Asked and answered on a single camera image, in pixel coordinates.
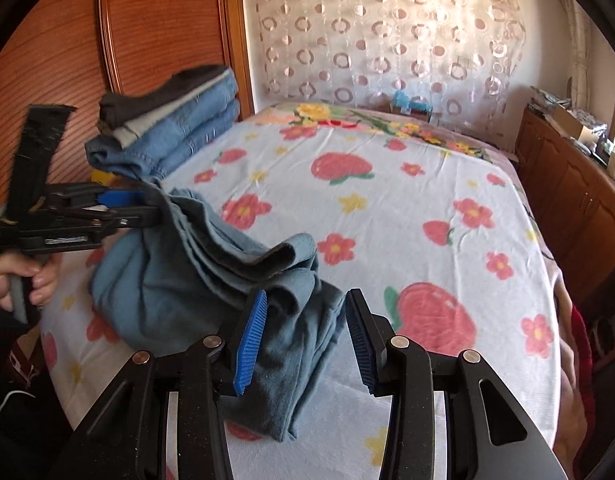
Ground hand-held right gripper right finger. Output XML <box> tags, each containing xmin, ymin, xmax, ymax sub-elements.
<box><xmin>345</xmin><ymin>289</ymin><xmax>568</xmax><ymax>480</ymax></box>

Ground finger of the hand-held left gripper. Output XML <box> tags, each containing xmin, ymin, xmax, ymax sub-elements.
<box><xmin>44</xmin><ymin>184</ymin><xmax>161</xmax><ymax>210</ymax></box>
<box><xmin>18</xmin><ymin>206</ymin><xmax>160</xmax><ymax>254</ymax></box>

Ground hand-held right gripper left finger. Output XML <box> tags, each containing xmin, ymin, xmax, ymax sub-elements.
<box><xmin>70</xmin><ymin>290</ymin><xmax>268</xmax><ymax>480</ymax></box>

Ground teal pants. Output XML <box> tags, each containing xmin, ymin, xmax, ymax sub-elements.
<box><xmin>90</xmin><ymin>185</ymin><xmax>349</xmax><ymax>444</ymax></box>

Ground folded grey pants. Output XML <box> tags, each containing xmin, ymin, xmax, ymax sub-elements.
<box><xmin>112</xmin><ymin>72</ymin><xmax>229</xmax><ymax>149</ymax></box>

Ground folded dark pants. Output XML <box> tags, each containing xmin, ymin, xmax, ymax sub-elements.
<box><xmin>98</xmin><ymin>64</ymin><xmax>229</xmax><ymax>127</ymax></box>

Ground person's left hand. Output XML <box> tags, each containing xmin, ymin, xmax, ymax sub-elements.
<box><xmin>0</xmin><ymin>252</ymin><xmax>61</xmax><ymax>311</ymax></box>

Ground folded blue jeans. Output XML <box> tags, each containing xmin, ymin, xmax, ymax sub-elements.
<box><xmin>84</xmin><ymin>102</ymin><xmax>239</xmax><ymax>182</ymax></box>
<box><xmin>122</xmin><ymin>76</ymin><xmax>241</xmax><ymax>137</ymax></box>

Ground floral bed sheet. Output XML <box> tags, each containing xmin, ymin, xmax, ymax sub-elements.
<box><xmin>40</xmin><ymin>100</ymin><xmax>564</xmax><ymax>480</ymax></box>

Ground wooden headboard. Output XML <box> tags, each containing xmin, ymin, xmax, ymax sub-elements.
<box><xmin>0</xmin><ymin>0</ymin><xmax>257</xmax><ymax>223</ymax></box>

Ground person's dark clothing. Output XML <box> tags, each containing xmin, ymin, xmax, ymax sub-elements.
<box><xmin>0</xmin><ymin>295</ymin><xmax>76</xmax><ymax>480</ymax></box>

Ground beige blanket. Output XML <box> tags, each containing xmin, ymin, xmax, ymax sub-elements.
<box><xmin>551</xmin><ymin>260</ymin><xmax>594</xmax><ymax>478</ymax></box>

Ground red blanket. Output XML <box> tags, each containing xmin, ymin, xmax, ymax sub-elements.
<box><xmin>567</xmin><ymin>305</ymin><xmax>597</xmax><ymax>413</ymax></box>

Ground blue fluffy cloth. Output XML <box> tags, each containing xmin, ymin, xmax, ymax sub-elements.
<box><xmin>391</xmin><ymin>90</ymin><xmax>434</xmax><ymax>116</ymax></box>

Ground wooden cabinet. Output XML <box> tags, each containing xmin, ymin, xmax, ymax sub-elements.
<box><xmin>515</xmin><ymin>104</ymin><xmax>615</xmax><ymax>313</ymax></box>

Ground cardboard box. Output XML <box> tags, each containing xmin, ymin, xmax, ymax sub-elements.
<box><xmin>551</xmin><ymin>105</ymin><xmax>597</xmax><ymax>142</ymax></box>

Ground circle patterned sheer curtain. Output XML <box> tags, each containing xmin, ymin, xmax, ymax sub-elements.
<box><xmin>240</xmin><ymin>0</ymin><xmax>534</xmax><ymax>117</ymax></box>

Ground beige window curtain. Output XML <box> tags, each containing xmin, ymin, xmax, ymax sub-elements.
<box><xmin>561</xmin><ymin>0</ymin><xmax>604</xmax><ymax>107</ymax></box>

